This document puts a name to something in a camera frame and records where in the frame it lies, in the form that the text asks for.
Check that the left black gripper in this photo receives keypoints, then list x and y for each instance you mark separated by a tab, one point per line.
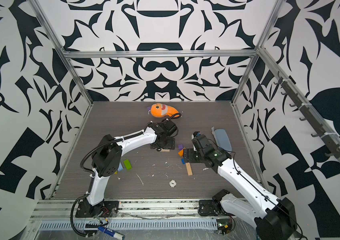
171	145

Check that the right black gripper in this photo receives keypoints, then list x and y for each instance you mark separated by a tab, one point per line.
191	154

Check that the orange wood block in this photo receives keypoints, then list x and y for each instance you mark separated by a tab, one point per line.
181	152

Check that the natural wood long block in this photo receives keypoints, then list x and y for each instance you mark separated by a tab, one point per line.
188	168

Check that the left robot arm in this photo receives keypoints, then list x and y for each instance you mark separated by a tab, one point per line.
104	160

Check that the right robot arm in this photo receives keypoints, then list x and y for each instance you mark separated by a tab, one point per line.
272	217

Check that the green wood block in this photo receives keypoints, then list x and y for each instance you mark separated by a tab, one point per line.
127	164

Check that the light blue wood block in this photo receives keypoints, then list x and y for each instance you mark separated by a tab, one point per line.
120	168

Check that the grey blue pouch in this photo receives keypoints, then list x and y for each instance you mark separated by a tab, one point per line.
221	138

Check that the orange plush fish toy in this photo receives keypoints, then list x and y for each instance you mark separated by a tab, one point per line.
159	110

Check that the white gear shaped piece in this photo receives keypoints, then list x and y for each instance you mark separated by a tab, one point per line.
172	183

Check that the small green circuit board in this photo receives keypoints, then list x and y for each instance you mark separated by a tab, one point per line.
224	226

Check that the blue white marker pen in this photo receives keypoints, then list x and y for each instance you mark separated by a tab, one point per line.
111	233

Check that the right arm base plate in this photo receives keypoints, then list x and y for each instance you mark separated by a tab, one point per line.
210	208

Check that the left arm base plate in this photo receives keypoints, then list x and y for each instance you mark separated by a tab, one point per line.
104	209

